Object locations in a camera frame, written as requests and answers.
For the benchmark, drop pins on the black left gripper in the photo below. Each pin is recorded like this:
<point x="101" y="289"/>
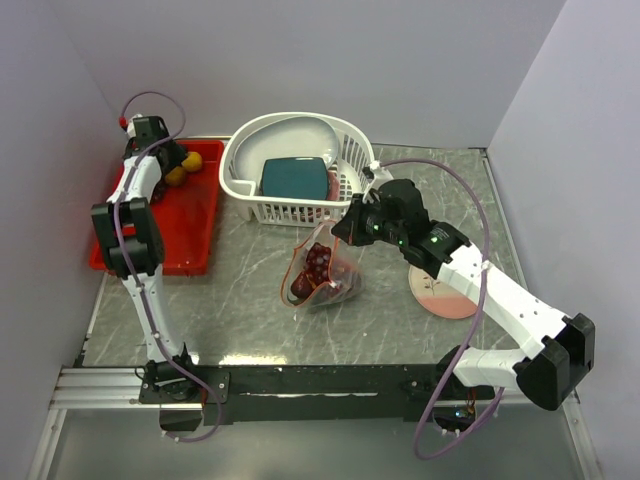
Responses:
<point x="176" y="156"/>

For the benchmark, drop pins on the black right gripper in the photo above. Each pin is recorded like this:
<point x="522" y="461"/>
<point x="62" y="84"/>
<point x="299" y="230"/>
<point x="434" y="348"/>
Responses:
<point x="350" y="227"/>

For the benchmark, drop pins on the yellow toy lemon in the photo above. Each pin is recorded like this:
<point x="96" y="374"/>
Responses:
<point x="193" y="162"/>
<point x="176" y="177"/>

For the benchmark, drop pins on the clear zip bag orange zipper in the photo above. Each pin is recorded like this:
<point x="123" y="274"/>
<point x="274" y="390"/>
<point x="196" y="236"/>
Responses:
<point x="345" y="281"/>

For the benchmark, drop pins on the dark red toy plum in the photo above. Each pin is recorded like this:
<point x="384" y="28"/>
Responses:
<point x="302" y="287"/>

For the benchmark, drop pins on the dark red grape bunch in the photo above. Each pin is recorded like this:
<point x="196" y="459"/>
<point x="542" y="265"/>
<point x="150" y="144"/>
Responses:
<point x="317" y="263"/>

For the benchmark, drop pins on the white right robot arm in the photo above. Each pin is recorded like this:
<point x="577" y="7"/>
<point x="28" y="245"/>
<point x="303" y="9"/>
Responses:
<point x="554" y="351"/>

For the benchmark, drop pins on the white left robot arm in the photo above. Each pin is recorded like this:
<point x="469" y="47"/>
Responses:
<point x="132" y="247"/>

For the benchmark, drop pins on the red plastic tray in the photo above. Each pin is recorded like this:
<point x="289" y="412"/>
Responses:
<point x="185" y="215"/>

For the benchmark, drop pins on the pink cream round plate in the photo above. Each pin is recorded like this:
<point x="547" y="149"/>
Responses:
<point x="439" y="298"/>

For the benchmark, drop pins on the teal square plate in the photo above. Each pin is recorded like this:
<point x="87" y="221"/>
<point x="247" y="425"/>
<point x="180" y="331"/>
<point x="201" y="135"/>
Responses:
<point x="303" y="178"/>

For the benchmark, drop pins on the white plastic dish basket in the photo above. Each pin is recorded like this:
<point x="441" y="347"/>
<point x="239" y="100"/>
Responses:
<point x="345" y="176"/>

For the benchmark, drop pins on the white oval plate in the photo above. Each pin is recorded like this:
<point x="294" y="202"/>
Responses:
<point x="298" y="136"/>

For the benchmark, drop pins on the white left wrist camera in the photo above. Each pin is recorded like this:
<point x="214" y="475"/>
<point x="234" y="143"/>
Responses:
<point x="127" y="125"/>

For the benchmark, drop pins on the black base frame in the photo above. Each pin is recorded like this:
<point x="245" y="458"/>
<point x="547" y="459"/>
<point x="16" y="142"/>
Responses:
<point x="228" y="394"/>

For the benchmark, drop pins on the aluminium rail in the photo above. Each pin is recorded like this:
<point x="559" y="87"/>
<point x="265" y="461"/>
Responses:
<point x="103" y="389"/>

